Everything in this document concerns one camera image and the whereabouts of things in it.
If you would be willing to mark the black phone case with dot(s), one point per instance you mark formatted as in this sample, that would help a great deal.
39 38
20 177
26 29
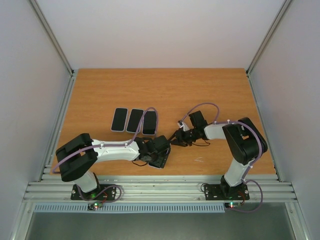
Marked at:
150 123
162 157

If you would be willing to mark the base mount plate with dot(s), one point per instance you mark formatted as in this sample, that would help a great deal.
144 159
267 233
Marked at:
103 192
214 192

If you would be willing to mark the black phone case top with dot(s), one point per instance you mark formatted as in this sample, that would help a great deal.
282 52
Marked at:
150 123

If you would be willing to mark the controller board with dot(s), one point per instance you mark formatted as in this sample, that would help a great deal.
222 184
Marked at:
233 205
96 206

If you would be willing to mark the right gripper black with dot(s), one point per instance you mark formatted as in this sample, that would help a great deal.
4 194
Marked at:
180 136

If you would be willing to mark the lavender phone case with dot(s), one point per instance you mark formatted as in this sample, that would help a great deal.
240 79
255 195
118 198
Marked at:
119 119

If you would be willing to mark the light blue phone case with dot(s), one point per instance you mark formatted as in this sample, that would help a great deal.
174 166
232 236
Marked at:
135 120

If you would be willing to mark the black phone green edge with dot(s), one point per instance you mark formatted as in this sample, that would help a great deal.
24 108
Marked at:
119 119

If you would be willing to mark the black phone white edge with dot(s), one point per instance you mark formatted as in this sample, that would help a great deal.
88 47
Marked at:
135 120

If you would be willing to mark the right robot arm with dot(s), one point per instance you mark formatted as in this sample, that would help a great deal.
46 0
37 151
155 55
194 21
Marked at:
245 143

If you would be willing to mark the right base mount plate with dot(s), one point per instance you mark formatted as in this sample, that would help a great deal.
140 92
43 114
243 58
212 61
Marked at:
214 192

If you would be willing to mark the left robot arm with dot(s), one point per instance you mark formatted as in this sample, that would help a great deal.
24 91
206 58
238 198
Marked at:
75 158

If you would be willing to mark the aluminium rail frame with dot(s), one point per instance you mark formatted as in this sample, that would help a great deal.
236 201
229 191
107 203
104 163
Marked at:
162 188

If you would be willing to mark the right controller board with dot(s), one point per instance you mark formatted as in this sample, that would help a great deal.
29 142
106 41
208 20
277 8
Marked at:
233 205

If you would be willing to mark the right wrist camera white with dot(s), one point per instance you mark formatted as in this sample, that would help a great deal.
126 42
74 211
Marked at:
183 126

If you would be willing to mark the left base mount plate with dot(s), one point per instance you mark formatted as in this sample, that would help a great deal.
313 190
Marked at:
103 192

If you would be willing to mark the left controller board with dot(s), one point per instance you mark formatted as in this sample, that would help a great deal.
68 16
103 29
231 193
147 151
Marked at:
96 206

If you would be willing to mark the grey slotted cable duct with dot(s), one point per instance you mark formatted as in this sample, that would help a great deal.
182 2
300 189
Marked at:
130 208

